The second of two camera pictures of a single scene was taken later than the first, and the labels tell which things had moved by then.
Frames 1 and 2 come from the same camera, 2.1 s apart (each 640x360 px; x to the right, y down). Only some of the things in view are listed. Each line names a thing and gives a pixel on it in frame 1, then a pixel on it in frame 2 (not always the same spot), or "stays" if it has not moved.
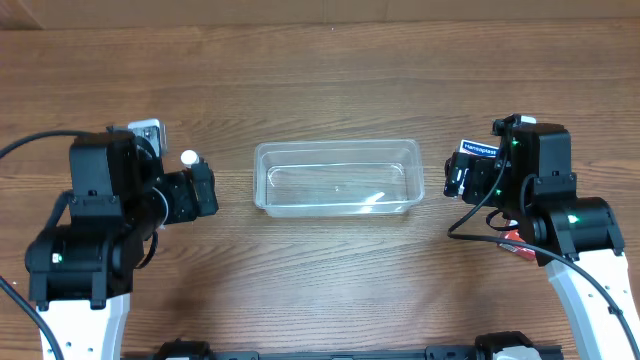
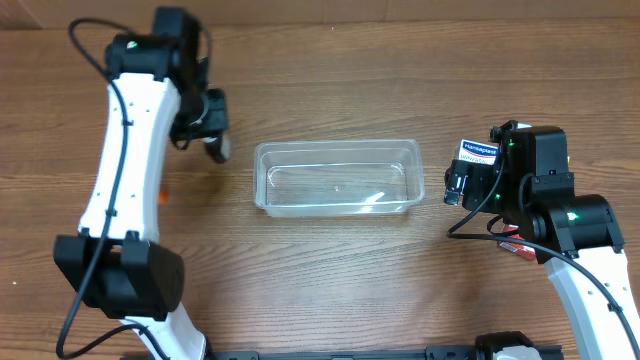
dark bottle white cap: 189,157 to 218,148
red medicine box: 517,250 stays
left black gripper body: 203,188 to 214,116
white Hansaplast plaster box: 477,148 stays
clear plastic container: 338,178 stays
